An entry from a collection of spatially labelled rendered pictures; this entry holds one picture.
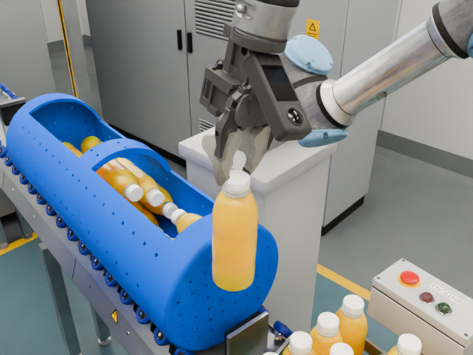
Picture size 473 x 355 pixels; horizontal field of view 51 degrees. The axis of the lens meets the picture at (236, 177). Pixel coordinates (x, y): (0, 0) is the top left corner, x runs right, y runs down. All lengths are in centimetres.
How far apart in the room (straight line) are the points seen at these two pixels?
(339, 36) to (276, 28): 179
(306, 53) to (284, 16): 57
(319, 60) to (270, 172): 29
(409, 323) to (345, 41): 162
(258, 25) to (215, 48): 233
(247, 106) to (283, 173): 63
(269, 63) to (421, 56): 45
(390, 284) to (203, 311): 37
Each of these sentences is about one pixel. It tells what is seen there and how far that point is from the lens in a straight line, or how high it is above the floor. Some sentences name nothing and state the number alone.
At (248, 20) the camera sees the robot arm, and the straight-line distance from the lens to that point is 60.
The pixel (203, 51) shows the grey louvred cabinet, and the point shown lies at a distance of 301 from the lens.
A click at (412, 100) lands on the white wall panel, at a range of 375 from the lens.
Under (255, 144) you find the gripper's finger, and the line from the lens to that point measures 68.
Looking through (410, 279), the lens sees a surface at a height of 111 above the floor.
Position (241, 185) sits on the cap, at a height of 141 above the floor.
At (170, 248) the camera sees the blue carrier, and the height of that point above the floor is 121.
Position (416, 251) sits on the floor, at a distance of 296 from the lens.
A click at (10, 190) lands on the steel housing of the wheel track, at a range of 185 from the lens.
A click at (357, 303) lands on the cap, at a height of 110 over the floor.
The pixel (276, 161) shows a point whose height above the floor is 115.
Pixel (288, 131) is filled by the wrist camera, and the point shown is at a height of 153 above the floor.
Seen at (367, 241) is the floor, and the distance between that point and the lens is 295.
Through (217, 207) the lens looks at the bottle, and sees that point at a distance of 71.
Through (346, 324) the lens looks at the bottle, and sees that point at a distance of 99.
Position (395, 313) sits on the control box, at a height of 105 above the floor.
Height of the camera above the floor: 177
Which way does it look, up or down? 31 degrees down
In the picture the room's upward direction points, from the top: straight up
